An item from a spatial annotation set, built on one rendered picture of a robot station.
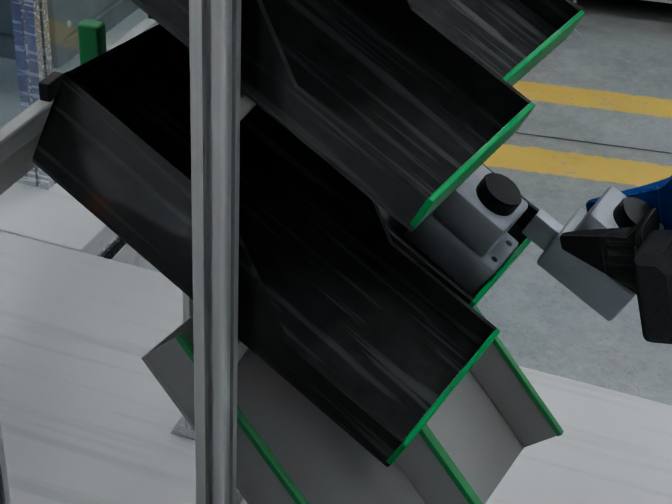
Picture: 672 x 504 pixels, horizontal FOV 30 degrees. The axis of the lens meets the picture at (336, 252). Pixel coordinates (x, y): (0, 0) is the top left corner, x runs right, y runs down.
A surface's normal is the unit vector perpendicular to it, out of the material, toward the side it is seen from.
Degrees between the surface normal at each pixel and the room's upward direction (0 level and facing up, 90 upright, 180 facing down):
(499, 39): 25
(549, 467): 0
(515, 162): 0
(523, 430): 90
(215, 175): 90
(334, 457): 45
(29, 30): 90
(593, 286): 92
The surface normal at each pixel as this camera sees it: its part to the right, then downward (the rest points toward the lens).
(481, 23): 0.41, -0.62
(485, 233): -0.51, 0.45
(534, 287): 0.05, -0.84
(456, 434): 0.64, -0.37
